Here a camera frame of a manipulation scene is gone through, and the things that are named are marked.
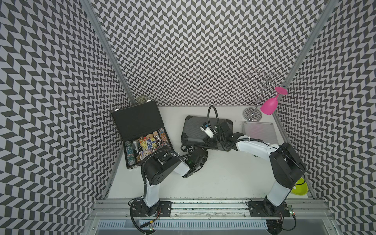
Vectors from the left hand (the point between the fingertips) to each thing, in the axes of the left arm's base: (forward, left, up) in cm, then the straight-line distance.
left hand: (209, 151), depth 93 cm
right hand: (+5, +1, +7) cm, 9 cm away
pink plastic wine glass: (+19, -37, +22) cm, 47 cm away
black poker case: (+12, +44, +7) cm, 47 cm away
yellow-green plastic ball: (-23, -48, +1) cm, 53 cm away
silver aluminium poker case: (+13, -37, +5) cm, 40 cm away
